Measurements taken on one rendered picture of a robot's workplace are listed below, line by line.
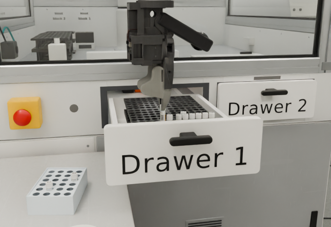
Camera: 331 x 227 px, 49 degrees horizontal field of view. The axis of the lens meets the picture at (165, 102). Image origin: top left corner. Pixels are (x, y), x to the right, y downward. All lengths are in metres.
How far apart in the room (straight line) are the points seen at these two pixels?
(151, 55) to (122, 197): 0.29
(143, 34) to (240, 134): 0.26
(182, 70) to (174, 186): 0.34
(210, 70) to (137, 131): 0.41
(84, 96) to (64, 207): 0.35
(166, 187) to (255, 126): 0.45
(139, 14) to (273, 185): 0.72
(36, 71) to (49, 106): 0.09
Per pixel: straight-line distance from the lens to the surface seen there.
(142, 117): 0.77
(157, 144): 0.65
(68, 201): 0.70
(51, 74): 0.96
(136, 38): 0.67
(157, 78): 0.70
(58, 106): 0.97
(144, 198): 1.08
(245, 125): 0.68
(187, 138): 0.62
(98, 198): 0.76
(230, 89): 1.01
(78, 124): 0.98
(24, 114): 0.91
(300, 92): 1.10
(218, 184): 1.11
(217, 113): 0.84
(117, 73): 0.95
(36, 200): 0.72
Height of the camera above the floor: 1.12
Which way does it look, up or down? 14 degrees down
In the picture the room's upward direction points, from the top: straight up
